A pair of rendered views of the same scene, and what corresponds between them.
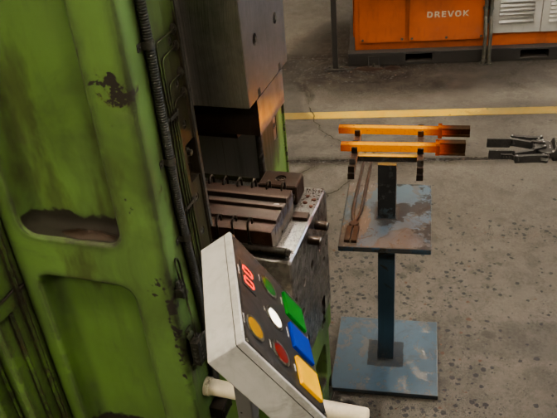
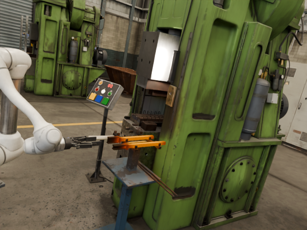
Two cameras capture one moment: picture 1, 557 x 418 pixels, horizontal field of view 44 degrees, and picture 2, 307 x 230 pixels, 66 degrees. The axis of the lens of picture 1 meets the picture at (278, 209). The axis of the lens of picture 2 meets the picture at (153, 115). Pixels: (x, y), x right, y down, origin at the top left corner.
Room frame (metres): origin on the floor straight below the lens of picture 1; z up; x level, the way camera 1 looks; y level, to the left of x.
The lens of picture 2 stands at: (3.02, -1.67, 1.56)
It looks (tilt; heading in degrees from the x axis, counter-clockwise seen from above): 14 degrees down; 126
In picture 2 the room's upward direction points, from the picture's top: 11 degrees clockwise
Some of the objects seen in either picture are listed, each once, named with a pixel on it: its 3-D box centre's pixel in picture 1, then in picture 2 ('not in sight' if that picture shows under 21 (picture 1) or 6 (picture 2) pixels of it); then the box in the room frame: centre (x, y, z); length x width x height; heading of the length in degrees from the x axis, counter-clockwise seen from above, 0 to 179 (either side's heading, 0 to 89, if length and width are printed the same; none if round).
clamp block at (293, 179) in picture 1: (281, 187); (149, 126); (1.79, -0.02, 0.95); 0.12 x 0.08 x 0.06; 69
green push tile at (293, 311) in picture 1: (292, 313); (105, 101); (1.15, -0.01, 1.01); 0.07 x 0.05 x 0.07; 4
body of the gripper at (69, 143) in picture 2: (549, 148); (70, 143); (1.85, -0.86, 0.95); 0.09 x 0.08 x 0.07; 77
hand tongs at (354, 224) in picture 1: (360, 192); (150, 174); (2.10, -0.30, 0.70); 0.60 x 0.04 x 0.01; 165
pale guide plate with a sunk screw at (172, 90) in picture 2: not in sight; (171, 96); (1.94, 0.00, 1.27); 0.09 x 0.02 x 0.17; 159
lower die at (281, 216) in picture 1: (213, 211); (153, 119); (1.67, 0.19, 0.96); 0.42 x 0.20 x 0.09; 69
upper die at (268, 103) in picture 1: (195, 96); (160, 84); (1.67, 0.19, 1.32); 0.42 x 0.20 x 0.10; 69
